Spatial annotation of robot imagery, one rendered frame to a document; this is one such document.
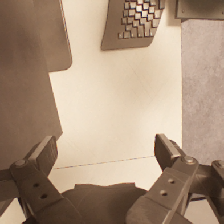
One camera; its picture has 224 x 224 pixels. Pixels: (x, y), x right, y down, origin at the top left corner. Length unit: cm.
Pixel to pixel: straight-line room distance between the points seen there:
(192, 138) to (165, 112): 105
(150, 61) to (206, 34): 98
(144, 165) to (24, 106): 51
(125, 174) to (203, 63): 109
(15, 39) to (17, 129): 13
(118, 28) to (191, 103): 110
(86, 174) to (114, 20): 54
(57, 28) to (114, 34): 17
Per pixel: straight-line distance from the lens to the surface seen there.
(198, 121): 158
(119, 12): 53
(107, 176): 69
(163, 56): 56
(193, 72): 145
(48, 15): 56
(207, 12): 57
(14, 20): 31
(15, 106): 26
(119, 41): 52
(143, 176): 70
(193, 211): 183
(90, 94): 55
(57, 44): 54
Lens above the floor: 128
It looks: 72 degrees down
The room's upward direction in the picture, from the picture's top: 175 degrees clockwise
